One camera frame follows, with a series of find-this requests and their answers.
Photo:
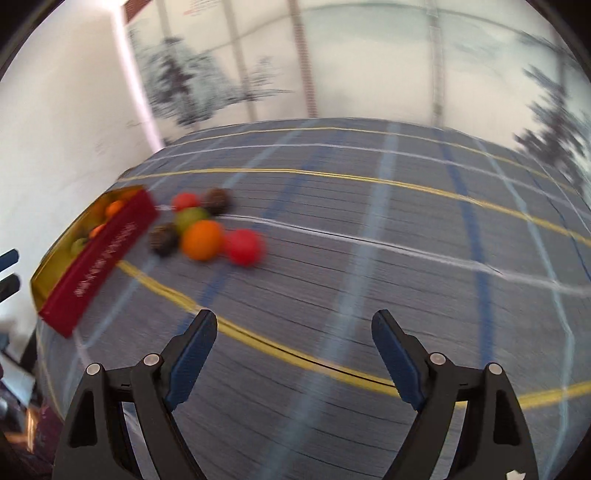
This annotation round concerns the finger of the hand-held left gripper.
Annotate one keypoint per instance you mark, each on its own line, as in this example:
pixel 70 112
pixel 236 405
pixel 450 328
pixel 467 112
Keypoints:
pixel 8 260
pixel 8 287

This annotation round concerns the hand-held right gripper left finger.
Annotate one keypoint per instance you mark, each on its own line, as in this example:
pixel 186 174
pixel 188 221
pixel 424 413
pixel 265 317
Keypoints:
pixel 189 364

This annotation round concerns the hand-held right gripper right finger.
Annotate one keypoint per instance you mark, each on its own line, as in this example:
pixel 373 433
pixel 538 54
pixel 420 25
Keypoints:
pixel 399 364

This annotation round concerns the small green fruit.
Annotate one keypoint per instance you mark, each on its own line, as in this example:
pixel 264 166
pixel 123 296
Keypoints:
pixel 78 247

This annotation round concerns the small orange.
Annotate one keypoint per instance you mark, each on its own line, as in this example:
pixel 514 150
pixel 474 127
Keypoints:
pixel 97 230
pixel 114 208

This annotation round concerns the red box with gold inside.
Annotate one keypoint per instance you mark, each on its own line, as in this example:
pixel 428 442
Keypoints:
pixel 106 258

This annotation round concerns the grey plaid tablecloth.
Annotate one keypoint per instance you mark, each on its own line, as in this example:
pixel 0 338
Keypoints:
pixel 323 286

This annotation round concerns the large orange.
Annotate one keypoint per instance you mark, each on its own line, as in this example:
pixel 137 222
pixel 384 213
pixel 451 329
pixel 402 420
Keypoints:
pixel 202 240

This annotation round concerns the dark brown fruit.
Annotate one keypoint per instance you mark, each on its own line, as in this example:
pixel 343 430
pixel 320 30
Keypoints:
pixel 217 201
pixel 162 239

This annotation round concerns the large red fruit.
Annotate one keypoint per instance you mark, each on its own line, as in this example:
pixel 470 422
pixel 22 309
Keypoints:
pixel 244 247

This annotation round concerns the small red fruit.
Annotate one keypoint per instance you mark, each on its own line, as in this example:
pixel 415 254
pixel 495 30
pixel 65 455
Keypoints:
pixel 185 201

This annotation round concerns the tree landscape wall mural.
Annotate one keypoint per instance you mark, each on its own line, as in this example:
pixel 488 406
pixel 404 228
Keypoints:
pixel 369 60

